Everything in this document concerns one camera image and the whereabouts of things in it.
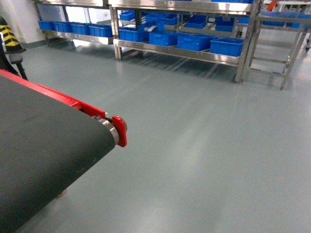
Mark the steel shelf rack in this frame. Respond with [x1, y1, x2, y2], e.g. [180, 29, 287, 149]
[108, 0, 262, 83]
[33, 0, 113, 45]

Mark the steel side table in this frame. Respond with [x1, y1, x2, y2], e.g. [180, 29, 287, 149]
[247, 0, 311, 90]

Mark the red conveyor frame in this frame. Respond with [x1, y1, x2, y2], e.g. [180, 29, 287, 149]
[0, 69, 127, 147]

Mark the black conveyor belt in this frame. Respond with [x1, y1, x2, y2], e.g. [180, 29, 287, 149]
[0, 77, 115, 233]

